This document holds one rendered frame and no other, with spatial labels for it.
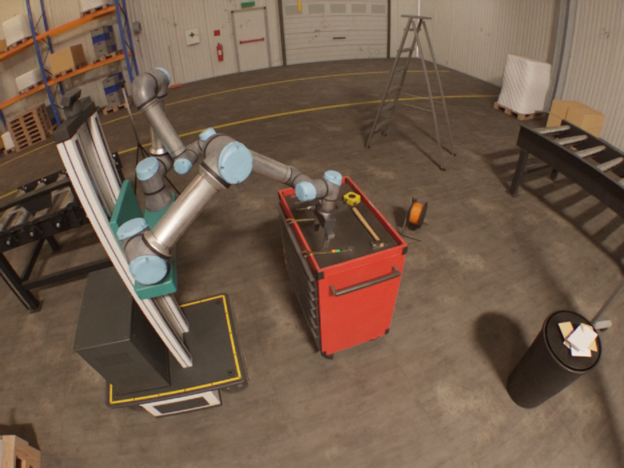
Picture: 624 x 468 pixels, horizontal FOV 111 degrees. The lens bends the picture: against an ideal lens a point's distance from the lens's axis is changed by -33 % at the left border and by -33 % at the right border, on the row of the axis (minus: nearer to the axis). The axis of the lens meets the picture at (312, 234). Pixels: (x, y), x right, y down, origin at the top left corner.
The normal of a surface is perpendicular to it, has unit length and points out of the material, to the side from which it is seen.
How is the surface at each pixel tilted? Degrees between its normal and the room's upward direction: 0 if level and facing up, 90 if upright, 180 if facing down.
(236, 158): 86
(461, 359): 0
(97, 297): 0
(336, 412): 0
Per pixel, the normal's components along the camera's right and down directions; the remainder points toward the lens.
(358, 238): -0.05, -0.77
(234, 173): 0.69, 0.39
